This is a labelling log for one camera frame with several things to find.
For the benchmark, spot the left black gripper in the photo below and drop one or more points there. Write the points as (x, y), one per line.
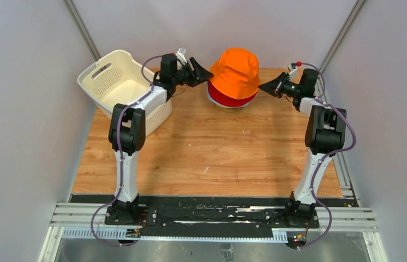
(199, 76)

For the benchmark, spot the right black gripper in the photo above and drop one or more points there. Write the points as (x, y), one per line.
(275, 87)

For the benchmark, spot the red bucket hat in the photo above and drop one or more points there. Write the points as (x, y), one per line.
(223, 99)

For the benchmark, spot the purple bucket hat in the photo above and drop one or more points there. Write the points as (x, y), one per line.
(221, 105)

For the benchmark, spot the orange bucket hat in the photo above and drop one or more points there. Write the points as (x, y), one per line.
(236, 74)

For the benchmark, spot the wooden hat stand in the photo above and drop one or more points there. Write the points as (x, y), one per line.
(232, 109)

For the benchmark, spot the white plastic basket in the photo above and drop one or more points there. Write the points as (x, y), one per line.
(115, 78)

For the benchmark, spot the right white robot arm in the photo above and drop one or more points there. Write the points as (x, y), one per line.
(324, 137)

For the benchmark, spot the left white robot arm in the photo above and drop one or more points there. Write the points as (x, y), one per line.
(127, 133)

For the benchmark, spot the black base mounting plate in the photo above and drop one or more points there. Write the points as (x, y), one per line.
(208, 218)

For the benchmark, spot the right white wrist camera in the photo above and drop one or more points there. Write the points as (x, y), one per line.
(292, 71)

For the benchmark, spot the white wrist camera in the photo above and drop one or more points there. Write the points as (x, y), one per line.
(292, 71)
(180, 54)

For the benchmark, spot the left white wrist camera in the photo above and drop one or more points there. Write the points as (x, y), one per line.
(180, 54)

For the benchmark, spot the aluminium frame rail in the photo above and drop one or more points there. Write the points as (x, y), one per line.
(74, 220)

